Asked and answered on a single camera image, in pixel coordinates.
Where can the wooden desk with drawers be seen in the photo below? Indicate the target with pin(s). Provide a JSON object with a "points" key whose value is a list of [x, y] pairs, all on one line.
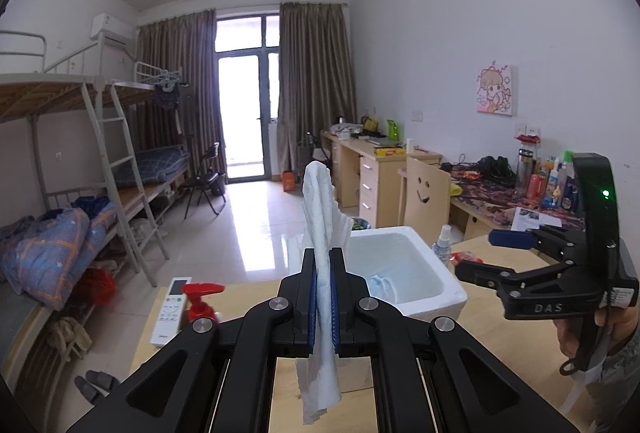
{"points": [[366, 184]]}

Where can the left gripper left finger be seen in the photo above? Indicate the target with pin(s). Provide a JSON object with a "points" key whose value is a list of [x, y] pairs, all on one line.
{"points": [[215, 377]]}

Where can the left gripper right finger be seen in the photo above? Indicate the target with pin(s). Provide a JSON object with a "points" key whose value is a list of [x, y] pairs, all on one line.
{"points": [[431, 376]]}

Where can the white styrofoam box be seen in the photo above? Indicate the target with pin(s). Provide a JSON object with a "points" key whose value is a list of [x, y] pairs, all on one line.
{"points": [[425, 288]]}

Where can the black slippers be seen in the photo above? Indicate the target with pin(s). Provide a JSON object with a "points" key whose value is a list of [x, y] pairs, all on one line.
{"points": [[95, 385]]}

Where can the glass balcony door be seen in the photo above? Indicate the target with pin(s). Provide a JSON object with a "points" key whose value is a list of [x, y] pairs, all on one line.
{"points": [[247, 52]]}

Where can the white air conditioner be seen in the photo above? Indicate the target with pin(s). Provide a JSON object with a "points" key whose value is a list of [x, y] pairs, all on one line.
{"points": [[112, 28]]}

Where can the metal bunk bed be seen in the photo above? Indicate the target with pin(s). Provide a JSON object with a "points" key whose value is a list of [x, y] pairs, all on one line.
{"points": [[80, 130]]}

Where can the blue spray bottle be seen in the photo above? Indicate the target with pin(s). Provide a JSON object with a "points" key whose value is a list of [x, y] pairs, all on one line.
{"points": [[442, 245]]}

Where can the white remote control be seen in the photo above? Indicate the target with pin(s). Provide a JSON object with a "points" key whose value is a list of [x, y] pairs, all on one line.
{"points": [[169, 318]]}

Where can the wooden smiley chair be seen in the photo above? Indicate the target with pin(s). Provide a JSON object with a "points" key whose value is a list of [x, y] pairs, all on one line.
{"points": [[427, 199]]}

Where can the blue plaid quilt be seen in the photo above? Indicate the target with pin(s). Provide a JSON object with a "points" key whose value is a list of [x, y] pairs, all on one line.
{"points": [[45, 256]]}

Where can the blue face mask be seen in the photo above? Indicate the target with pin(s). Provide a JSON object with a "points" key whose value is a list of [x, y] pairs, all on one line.
{"points": [[382, 288]]}

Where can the right brown curtain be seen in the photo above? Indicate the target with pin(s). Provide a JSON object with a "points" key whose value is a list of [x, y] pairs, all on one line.
{"points": [[315, 75]]}

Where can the brown curtain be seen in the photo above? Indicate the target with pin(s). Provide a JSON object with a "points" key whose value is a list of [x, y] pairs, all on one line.
{"points": [[315, 75], [186, 110]]}

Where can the red snack packet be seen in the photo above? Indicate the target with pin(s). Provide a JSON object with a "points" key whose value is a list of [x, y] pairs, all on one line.
{"points": [[465, 256]]}

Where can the anime wall picture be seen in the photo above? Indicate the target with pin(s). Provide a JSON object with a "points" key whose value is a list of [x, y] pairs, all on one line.
{"points": [[495, 91]]}

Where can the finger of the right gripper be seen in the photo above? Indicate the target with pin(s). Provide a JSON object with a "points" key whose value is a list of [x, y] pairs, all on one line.
{"points": [[523, 240], [504, 281]]}

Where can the left brown curtain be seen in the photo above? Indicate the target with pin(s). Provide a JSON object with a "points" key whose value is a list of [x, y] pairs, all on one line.
{"points": [[186, 110]]}

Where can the black folding chair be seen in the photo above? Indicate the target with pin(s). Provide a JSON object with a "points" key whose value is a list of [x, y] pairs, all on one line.
{"points": [[203, 181]]}

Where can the right hand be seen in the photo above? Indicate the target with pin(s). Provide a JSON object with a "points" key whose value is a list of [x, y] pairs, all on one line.
{"points": [[621, 322]]}

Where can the white lotion pump bottle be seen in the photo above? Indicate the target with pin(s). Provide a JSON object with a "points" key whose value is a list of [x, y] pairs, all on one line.
{"points": [[198, 308]]}

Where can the white printed paper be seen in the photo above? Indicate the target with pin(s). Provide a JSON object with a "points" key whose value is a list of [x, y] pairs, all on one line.
{"points": [[525, 219]]}

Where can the white paper towel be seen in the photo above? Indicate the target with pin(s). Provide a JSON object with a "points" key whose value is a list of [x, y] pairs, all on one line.
{"points": [[327, 227]]}

